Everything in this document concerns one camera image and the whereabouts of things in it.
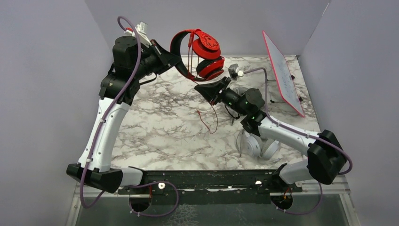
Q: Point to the pink-framed whiteboard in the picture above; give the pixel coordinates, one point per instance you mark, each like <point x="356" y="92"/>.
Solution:
<point x="283" y="76"/>

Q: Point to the white gaming headset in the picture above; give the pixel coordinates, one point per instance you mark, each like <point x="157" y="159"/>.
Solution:
<point x="256" y="147"/>

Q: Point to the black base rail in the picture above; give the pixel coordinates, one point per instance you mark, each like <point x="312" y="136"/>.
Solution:
<point x="201" y="187"/>

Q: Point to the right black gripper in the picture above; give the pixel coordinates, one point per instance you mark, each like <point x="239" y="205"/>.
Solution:
<point x="211" y="91"/>

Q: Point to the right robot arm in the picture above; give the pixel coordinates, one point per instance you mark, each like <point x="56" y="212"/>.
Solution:
<point x="325" y="157"/>

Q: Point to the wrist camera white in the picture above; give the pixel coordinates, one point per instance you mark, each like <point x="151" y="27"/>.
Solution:
<point x="235" y="71"/>
<point x="141" y="28"/>

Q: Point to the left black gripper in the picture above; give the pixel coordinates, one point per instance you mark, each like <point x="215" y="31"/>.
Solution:
<point x="165" y="59"/>

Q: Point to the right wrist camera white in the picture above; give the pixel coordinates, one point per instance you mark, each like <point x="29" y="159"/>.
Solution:
<point x="235" y="71"/>

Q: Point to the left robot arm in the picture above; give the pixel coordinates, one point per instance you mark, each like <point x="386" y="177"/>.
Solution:
<point x="132" y="61"/>

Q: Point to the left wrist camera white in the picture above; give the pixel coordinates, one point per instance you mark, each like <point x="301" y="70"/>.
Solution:
<point x="141" y="28"/>

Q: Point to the red headphones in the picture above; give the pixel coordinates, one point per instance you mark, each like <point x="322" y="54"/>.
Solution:
<point x="204" y="46"/>

